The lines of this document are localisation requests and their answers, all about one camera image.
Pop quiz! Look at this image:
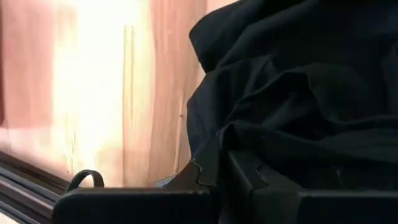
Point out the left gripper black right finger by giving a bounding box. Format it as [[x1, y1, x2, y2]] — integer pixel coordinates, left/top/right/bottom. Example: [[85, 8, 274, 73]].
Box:
[[220, 150, 398, 224]]

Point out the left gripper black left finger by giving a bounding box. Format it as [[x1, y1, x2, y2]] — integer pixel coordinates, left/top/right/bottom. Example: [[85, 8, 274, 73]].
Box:
[[52, 188, 220, 224]]

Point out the black underwear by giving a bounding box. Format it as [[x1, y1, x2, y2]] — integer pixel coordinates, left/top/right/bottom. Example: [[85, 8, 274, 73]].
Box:
[[186, 0, 398, 192]]

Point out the black cable loop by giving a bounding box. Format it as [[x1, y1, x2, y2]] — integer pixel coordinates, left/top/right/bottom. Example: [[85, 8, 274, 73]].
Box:
[[65, 169, 105, 192]]

